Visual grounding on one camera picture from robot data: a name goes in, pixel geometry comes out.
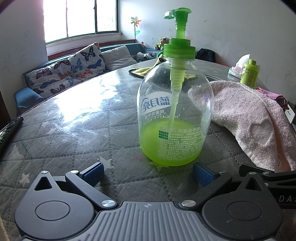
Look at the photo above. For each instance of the butterfly print cushion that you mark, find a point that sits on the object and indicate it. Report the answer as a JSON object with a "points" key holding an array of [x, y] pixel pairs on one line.
{"points": [[46, 81], [87, 58]]}

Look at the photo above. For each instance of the small green bottle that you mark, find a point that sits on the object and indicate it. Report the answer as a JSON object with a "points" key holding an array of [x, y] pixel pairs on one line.
{"points": [[249, 74]]}

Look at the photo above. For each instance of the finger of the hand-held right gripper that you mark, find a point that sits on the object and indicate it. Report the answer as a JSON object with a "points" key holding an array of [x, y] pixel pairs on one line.
{"points": [[254, 170]]}

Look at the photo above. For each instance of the clear pump soap bottle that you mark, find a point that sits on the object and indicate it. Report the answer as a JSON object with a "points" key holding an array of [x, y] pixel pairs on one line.
{"points": [[161, 104]]}

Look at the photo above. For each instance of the black white plush toy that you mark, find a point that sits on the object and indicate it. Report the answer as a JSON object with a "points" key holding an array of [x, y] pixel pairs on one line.
{"points": [[144, 56]]}

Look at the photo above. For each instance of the green plastic basin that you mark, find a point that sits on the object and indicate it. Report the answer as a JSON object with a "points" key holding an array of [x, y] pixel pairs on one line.
{"points": [[160, 55]]}

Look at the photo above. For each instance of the blue sofa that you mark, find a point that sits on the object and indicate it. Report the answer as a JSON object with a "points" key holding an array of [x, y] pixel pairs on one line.
{"points": [[25, 97]]}

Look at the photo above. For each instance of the black remote control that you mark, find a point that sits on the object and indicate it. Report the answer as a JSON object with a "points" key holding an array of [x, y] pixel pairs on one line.
{"points": [[9, 131]]}

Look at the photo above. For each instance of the yellow grey microfibre cloth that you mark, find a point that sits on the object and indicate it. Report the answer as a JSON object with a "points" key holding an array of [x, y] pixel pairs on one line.
{"points": [[143, 70]]}

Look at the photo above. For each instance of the teddy bear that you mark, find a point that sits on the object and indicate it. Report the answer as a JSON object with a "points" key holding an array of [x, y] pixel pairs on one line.
{"points": [[161, 44]]}

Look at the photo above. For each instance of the black bag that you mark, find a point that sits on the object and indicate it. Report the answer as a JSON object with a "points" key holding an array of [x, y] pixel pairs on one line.
{"points": [[205, 55]]}

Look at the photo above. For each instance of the pale pink towel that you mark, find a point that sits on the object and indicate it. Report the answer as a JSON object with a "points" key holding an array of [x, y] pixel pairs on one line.
{"points": [[249, 115]]}

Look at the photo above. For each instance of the pinwheel flower toy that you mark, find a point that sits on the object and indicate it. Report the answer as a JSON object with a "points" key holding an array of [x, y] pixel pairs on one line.
{"points": [[136, 22]]}

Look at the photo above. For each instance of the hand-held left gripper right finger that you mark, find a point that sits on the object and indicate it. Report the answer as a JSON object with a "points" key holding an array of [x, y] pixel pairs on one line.
{"points": [[203, 175]]}

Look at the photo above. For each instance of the tissue pack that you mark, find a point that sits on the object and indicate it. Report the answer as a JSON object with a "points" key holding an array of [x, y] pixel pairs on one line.
{"points": [[235, 70]]}

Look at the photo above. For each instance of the grey cushion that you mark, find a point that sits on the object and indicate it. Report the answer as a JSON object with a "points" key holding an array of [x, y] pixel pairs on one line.
{"points": [[118, 58]]}

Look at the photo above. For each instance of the purple pink cloth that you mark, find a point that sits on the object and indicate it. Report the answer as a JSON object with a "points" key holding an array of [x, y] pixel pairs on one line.
{"points": [[272, 96]]}

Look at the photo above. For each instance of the pink plush toy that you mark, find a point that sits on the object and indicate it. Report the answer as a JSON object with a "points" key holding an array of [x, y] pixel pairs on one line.
{"points": [[142, 44]]}

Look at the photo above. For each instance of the window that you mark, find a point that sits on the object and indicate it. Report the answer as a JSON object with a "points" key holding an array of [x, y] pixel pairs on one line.
{"points": [[81, 18]]}

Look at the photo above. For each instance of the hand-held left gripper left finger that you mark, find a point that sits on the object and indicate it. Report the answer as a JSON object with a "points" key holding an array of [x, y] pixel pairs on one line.
{"points": [[93, 173]]}

